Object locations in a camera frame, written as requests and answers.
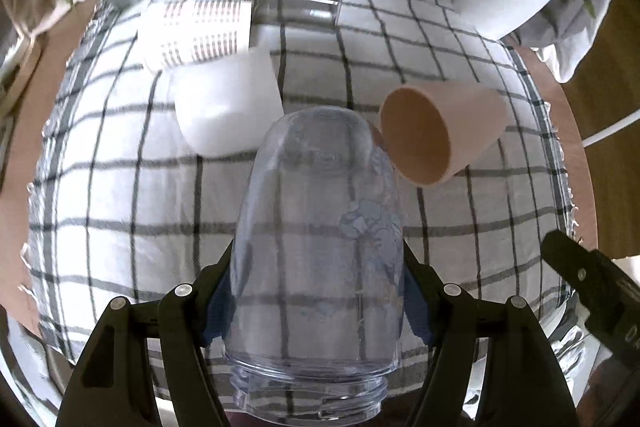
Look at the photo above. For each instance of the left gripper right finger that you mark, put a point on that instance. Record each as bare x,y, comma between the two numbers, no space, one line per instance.
445,320

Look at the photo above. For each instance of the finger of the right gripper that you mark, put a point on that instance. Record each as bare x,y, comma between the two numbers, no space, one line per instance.
610,300

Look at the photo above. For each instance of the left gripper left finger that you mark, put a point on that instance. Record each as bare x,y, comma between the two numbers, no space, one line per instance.
184,324

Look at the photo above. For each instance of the pink terracotta cup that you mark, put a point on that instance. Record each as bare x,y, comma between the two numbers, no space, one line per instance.
432,130

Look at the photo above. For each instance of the white frosted cup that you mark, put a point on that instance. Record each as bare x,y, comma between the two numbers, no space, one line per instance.
226,106

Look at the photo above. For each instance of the brown houndstooth pattern cup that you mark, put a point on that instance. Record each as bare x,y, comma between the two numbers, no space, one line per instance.
180,33

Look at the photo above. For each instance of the checked grey white tablecloth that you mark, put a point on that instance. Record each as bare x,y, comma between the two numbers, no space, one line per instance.
122,207

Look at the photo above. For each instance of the white curved floor lamp pole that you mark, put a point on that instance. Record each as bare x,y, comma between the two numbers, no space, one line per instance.
611,130

